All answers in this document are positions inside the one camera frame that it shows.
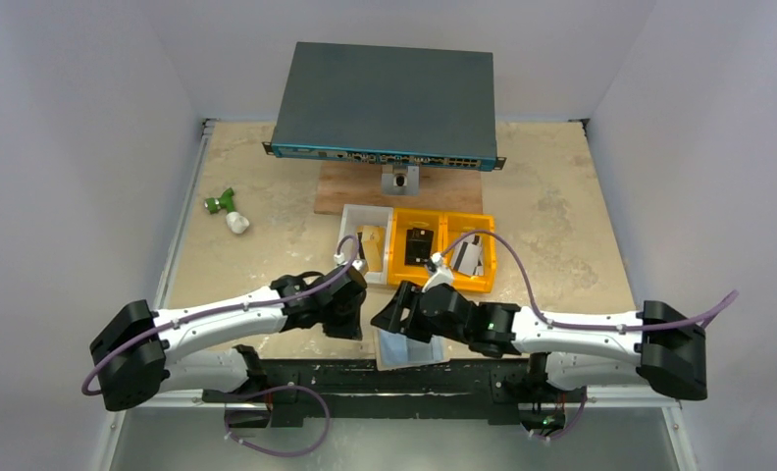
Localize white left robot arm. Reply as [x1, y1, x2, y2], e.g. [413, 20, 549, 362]
[83, 266, 367, 412]

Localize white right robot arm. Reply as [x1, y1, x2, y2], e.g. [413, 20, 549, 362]
[371, 282, 708, 401]

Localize silver cards stack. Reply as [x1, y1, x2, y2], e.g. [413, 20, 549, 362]
[450, 234, 484, 277]

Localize gold cards stack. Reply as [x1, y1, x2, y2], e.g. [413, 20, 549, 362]
[356, 225, 386, 272]

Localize black VIP cards stack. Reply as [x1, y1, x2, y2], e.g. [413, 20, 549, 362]
[404, 228, 435, 266]

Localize white plastic bin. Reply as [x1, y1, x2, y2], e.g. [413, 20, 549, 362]
[338, 204, 393, 286]

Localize yellow middle plastic bin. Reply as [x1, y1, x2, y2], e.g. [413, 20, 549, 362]
[388, 208, 442, 286]

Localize yellow plastic bin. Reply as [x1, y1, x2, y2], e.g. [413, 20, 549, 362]
[440, 212, 497, 293]
[388, 208, 442, 286]

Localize yellow right plastic bin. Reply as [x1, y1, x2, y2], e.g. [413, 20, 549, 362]
[440, 212, 497, 293]

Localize wooden board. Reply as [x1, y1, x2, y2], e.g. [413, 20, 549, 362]
[314, 162, 484, 215]

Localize green white pipe fitting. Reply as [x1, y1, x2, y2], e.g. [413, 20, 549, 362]
[203, 187, 249, 235]

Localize black front rail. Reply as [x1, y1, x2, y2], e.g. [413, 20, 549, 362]
[202, 346, 587, 431]

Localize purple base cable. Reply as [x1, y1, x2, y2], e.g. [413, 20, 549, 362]
[223, 382, 333, 458]

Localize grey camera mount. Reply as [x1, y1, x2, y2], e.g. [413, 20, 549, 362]
[381, 164, 420, 196]

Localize grey network switch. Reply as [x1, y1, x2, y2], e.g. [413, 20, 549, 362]
[263, 41, 506, 172]

